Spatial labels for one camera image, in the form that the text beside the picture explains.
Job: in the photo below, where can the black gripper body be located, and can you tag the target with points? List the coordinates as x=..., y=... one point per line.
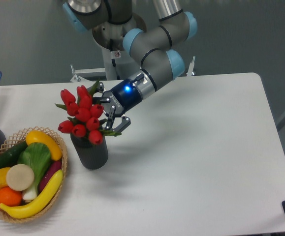
x=123, y=96

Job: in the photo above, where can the red tulip bouquet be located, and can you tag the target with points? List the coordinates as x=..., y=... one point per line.
x=83, y=116

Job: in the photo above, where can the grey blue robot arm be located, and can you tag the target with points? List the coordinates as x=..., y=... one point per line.
x=109, y=21

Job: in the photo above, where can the dark grey ribbed vase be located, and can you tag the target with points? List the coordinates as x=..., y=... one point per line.
x=91, y=156

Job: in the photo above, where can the yellow squash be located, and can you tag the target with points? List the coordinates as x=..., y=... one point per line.
x=36, y=136

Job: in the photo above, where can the purple eggplant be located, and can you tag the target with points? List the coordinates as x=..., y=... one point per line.
x=55, y=166

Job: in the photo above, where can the green bok choy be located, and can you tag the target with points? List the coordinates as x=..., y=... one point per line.
x=38, y=157

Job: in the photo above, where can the yellow banana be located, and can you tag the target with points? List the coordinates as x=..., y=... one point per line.
x=39, y=203

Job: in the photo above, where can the green cucumber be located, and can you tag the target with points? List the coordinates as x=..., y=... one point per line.
x=11, y=155

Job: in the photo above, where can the beige round disc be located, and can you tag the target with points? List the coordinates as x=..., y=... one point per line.
x=20, y=177

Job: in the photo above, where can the orange fruit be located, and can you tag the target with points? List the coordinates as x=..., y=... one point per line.
x=10, y=197

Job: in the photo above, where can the woven wicker basket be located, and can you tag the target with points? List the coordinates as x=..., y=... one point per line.
x=19, y=137

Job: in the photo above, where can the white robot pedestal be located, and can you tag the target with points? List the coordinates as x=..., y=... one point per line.
x=146, y=52

